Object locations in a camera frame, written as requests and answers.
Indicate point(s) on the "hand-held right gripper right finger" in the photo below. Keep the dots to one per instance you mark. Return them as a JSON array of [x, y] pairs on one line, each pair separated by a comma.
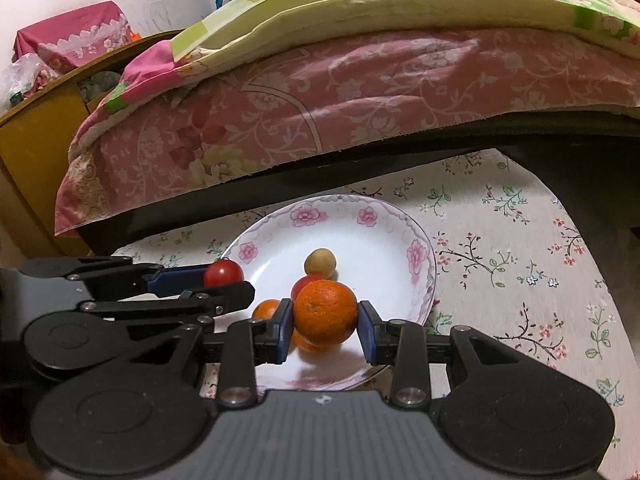
[[366, 332]]

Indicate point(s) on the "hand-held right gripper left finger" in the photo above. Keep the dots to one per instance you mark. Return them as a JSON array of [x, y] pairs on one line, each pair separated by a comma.
[[286, 330]]

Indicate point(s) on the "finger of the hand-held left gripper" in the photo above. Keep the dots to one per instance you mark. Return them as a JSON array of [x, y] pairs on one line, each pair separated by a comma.
[[235, 294], [175, 280]]

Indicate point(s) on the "red cherry tomato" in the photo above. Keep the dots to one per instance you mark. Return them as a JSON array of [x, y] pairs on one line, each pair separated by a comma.
[[302, 287], [222, 272]]

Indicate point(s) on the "orange mandarin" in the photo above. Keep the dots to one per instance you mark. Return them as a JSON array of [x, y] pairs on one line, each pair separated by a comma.
[[306, 345], [325, 312], [265, 309]]

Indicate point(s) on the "tan longan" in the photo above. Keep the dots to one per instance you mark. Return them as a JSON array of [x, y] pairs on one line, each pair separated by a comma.
[[320, 263]]

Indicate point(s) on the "white floral rim plate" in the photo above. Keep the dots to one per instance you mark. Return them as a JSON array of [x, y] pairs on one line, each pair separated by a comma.
[[360, 255]]

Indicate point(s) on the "floral print tablecloth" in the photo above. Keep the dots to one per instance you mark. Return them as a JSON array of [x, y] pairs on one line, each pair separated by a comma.
[[500, 240]]

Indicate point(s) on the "yellow wooden cabinet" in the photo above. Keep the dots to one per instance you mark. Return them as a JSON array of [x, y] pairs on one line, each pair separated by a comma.
[[30, 160]]

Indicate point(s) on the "pink floral quilt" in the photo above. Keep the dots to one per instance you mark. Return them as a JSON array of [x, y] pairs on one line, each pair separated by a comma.
[[300, 100]]

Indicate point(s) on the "grey green cloth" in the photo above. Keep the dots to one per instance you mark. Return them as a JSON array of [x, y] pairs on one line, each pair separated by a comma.
[[100, 86]]

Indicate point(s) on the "clear plastic bag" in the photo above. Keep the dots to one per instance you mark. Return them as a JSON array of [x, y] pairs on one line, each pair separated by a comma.
[[25, 77]]

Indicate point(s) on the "pink lace-trimmed cloth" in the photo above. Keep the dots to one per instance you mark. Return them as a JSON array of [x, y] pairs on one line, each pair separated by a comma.
[[65, 35]]

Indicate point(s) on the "dark bed frame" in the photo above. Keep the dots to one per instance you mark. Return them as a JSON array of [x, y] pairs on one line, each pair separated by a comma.
[[550, 130]]

